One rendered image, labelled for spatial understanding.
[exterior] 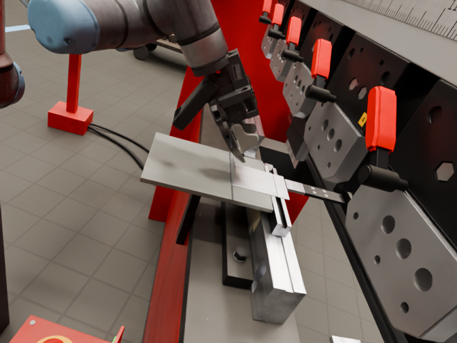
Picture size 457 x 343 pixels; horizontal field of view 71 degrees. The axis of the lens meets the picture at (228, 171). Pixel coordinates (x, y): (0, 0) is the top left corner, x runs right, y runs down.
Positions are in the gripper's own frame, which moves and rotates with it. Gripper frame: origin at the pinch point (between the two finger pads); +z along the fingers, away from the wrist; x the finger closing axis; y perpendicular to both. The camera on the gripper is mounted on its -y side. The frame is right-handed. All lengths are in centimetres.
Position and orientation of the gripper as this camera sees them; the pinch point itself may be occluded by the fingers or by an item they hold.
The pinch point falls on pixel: (238, 155)
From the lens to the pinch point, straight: 66.6
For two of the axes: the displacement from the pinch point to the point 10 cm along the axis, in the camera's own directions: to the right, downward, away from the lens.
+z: 3.6, 7.6, 5.3
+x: -0.3, -5.6, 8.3
